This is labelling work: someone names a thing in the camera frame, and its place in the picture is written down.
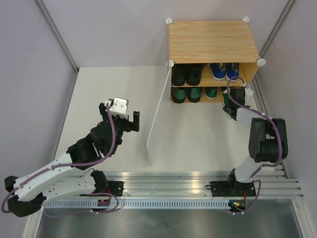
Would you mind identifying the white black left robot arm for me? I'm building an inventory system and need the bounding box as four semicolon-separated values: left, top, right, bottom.
0;98;140;217

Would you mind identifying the white slotted cable duct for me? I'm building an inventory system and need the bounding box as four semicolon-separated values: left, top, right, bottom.
46;198;231;210

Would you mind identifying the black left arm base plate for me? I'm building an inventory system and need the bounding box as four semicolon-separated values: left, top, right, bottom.
80;181;124;197

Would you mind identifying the aluminium mounting rail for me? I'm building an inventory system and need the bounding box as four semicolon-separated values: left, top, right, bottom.
93;164;304;199

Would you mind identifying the wooden shoe cabinet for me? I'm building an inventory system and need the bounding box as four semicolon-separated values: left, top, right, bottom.
161;17;266;103

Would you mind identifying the blue canvas sneaker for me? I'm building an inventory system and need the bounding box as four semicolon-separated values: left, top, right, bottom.
209;63;226;81
226;63;239;82

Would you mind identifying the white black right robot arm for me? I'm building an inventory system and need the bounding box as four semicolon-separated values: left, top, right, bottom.
223;88;288;196

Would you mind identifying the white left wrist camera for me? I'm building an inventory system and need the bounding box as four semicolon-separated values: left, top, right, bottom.
105;97;129;119

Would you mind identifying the green canvas sneaker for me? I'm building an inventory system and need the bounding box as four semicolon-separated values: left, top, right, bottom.
205;87;217;100
220;86;231;106

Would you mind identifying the black leather shoe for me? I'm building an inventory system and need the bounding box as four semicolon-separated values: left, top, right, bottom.
186;63;206;86
171;64;187;86

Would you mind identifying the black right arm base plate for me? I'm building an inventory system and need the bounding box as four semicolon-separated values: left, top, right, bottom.
205;181;256;197

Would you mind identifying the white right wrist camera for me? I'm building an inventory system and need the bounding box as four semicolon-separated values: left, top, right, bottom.
242;84;254;101

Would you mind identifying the green leather shoe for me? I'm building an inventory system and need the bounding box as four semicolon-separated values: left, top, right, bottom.
187;87;202;103
171;87;187;104

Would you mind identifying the white cabinet door panel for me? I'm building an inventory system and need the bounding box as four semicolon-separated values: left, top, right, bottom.
147;68;172;167

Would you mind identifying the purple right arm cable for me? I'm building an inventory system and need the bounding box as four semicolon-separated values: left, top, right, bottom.
226;76;284;214

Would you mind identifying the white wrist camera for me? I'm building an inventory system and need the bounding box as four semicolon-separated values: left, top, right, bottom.
105;97;129;119
242;84;254;101

